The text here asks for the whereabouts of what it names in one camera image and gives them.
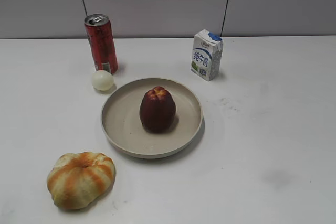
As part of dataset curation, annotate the dark red apple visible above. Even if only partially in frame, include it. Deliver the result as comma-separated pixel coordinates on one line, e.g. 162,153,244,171
139,86,176,133

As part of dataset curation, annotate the beige round plate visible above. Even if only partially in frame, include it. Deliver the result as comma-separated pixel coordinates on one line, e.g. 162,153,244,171
101,78,204,159

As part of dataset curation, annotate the white blue milk carton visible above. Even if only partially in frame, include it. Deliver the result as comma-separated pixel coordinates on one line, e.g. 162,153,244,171
191,29,224,81

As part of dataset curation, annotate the white peeled egg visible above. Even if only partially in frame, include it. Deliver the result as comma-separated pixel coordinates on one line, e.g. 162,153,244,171
91,70,114,91

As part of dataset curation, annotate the red soda can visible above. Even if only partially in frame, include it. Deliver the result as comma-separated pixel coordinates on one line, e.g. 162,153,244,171
85,14,118,74

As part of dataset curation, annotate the orange striped pumpkin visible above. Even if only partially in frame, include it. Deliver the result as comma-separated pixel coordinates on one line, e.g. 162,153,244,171
47,152,116,210

